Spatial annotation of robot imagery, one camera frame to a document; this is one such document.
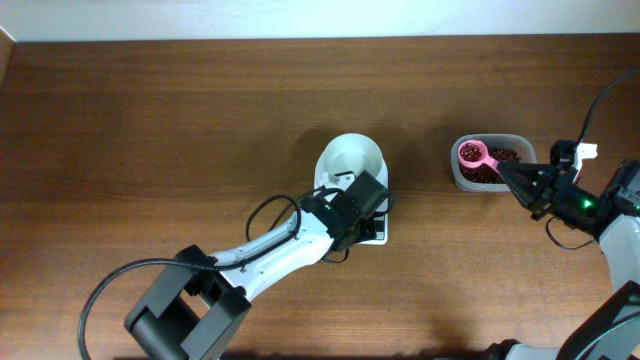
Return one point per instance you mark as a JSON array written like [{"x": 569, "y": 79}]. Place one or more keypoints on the white bowl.
[{"x": 350, "y": 152}]

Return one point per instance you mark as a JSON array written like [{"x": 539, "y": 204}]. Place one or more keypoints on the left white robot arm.
[{"x": 198, "y": 302}]

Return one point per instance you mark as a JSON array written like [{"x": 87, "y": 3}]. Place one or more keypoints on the white digital kitchen scale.
[{"x": 343, "y": 181}]

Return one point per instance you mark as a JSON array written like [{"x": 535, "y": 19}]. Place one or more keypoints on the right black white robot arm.
[{"x": 612, "y": 220}]

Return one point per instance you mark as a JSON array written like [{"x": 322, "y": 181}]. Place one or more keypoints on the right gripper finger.
[
  {"x": 524, "y": 186},
  {"x": 517, "y": 173}
]

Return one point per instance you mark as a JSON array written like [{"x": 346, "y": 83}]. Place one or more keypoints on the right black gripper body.
[{"x": 568, "y": 200}]

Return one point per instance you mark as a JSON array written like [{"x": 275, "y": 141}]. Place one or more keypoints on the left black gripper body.
[{"x": 365, "y": 231}]

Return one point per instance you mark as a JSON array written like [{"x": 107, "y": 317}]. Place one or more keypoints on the pink measuring scoop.
[{"x": 474, "y": 154}]

